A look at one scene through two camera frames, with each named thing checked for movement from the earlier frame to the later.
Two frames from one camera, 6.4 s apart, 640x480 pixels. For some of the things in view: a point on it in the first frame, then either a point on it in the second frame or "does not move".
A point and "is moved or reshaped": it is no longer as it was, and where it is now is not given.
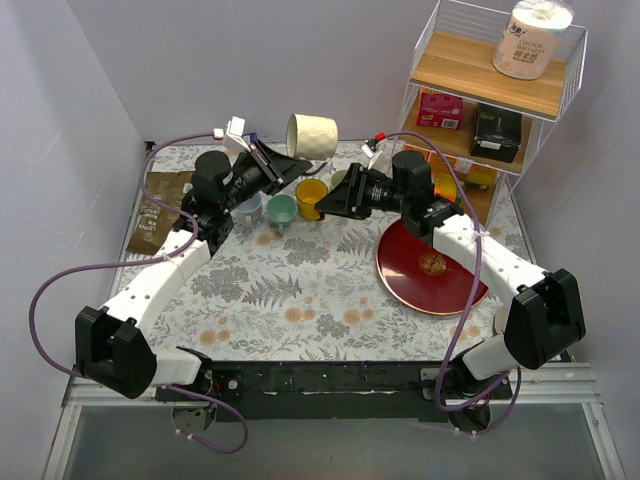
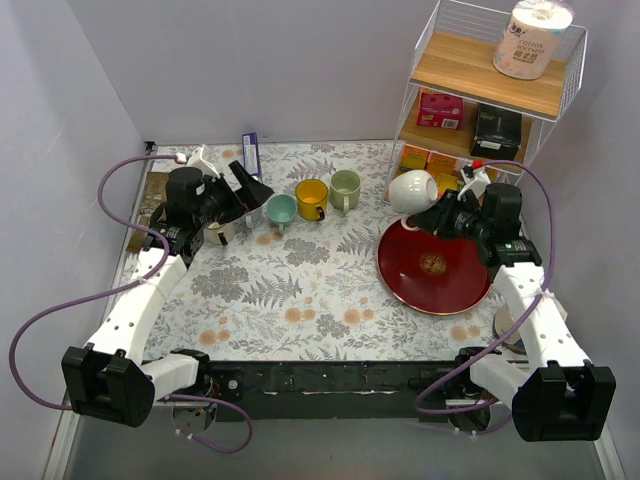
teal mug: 281,209 does not move
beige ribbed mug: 311,137 is moved or reshaped
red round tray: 422,277 does not move
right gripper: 358,190 to 445,216
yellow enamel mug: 308,193 does not move
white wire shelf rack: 480,126 does not move
